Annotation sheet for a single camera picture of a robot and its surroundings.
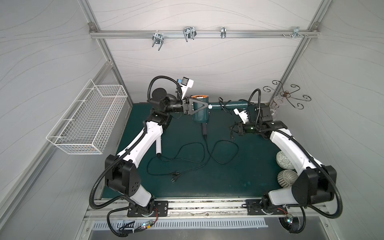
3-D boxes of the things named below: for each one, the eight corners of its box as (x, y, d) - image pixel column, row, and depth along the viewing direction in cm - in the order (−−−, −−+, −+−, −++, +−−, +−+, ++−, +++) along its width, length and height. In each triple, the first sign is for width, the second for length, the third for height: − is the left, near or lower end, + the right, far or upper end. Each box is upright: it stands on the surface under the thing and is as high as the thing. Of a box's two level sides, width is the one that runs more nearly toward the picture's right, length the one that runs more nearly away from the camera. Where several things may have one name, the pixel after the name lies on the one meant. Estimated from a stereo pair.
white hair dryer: (157, 154, 95) (156, 152, 92) (157, 140, 102) (156, 137, 99) (161, 154, 95) (160, 151, 92) (161, 139, 102) (160, 136, 99)
